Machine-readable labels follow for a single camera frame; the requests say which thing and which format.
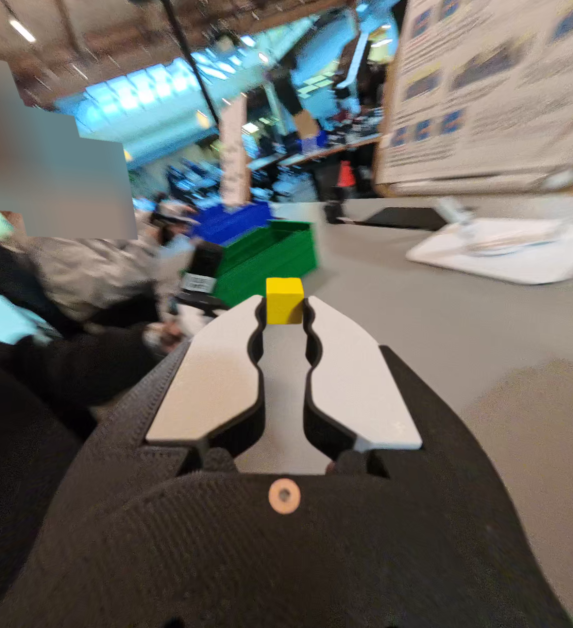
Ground green plastic bin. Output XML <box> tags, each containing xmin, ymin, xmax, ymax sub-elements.
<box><xmin>213</xmin><ymin>220</ymin><xmax>318</xmax><ymax>307</ymax></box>

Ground blue plastic bin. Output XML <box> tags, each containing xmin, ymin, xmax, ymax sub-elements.
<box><xmin>191</xmin><ymin>201</ymin><xmax>273</xmax><ymax>246</ymax></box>

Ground small yellow cube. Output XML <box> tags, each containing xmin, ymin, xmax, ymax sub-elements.
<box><xmin>266</xmin><ymin>277</ymin><xmax>305</xmax><ymax>325</ymax></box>

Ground grey desk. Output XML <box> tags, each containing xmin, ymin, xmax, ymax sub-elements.
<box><xmin>188</xmin><ymin>194</ymin><xmax>573</xmax><ymax>628</ymax></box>

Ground person's left hand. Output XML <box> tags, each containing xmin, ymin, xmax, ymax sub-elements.
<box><xmin>144</xmin><ymin>322</ymin><xmax>186</xmax><ymax>352</ymax></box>

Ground black desk strip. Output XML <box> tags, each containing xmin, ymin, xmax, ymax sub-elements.
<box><xmin>365</xmin><ymin>206</ymin><xmax>446</xmax><ymax>231</ymax></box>

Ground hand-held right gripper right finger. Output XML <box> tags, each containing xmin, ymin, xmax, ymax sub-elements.
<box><xmin>303</xmin><ymin>296</ymin><xmax>424</xmax><ymax>460</ymax></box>

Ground black round-headed pole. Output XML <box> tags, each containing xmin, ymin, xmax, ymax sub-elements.
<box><xmin>161</xmin><ymin>0</ymin><xmax>221</xmax><ymax>126</ymax></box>

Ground instruction sheet on stand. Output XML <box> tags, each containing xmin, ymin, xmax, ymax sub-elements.
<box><xmin>218</xmin><ymin>96</ymin><xmax>253</xmax><ymax>209</ymax></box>

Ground person's left forearm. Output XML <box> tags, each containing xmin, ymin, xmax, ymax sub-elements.
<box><xmin>0</xmin><ymin>324</ymin><xmax>169</xmax><ymax>408</ymax></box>

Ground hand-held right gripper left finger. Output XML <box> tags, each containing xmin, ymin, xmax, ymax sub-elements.
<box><xmin>145</xmin><ymin>294</ymin><xmax>266</xmax><ymax>458</ymax></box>

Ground white document stand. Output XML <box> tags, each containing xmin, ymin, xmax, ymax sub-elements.
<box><xmin>372</xmin><ymin>0</ymin><xmax>573</xmax><ymax>285</ymax></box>
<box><xmin>296</xmin><ymin>110</ymin><xmax>326</xmax><ymax>148</ymax></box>

